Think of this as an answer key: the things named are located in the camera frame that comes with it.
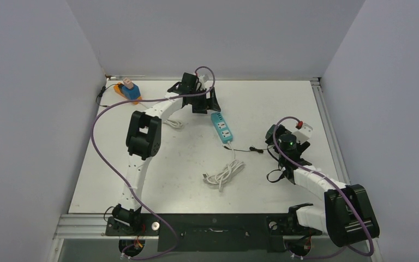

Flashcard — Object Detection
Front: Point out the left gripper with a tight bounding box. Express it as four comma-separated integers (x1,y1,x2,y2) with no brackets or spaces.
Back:
189,87,219,114

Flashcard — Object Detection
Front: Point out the green cube plug adapter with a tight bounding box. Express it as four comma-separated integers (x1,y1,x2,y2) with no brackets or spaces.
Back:
265,125,275,145

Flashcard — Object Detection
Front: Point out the teal power strip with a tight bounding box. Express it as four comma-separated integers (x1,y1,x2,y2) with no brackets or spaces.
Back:
211,112,233,144

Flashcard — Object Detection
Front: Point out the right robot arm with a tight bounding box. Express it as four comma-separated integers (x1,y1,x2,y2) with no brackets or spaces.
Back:
265,122,380,247

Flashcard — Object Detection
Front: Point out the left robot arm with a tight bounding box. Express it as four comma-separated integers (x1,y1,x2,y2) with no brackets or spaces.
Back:
112,73,221,235

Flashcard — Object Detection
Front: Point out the blue plug adapter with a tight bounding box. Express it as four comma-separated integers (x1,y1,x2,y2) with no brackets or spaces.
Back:
121,84,141,100

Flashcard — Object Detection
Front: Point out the white charger plug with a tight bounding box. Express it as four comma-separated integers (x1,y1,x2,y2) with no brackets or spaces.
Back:
123,78,134,90

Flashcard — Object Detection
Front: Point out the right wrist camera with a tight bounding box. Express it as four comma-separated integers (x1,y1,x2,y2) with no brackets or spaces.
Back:
292,121,313,145

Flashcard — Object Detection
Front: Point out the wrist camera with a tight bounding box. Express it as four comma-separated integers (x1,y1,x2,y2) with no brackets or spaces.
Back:
196,74,210,90
292,121,313,145

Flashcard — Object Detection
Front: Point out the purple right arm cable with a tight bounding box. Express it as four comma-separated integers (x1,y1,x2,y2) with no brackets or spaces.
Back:
272,116,375,260

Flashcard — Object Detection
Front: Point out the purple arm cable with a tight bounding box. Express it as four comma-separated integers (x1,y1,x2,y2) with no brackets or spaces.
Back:
272,116,375,260
91,66,217,261

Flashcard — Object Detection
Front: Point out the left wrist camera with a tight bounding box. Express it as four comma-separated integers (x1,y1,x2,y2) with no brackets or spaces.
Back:
196,74,210,90

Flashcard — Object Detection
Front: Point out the white power strip cord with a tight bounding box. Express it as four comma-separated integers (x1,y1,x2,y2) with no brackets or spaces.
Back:
202,142,246,193

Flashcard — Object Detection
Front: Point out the aluminium right rail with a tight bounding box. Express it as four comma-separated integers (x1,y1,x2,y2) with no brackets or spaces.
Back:
310,78,351,184

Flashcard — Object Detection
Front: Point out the aluminium rail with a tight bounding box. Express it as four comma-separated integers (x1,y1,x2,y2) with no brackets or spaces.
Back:
53,214,160,240
310,78,351,184

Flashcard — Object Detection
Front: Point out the black cable at corner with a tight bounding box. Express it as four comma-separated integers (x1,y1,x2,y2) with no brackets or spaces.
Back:
95,84,118,108

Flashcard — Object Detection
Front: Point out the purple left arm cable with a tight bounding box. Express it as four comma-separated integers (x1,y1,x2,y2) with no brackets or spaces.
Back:
91,66,217,261

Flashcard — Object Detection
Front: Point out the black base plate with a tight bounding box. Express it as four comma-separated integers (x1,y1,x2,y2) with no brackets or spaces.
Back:
105,213,322,252

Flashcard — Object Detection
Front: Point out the aluminium front rail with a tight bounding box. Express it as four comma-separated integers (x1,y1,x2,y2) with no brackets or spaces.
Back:
53,214,160,240

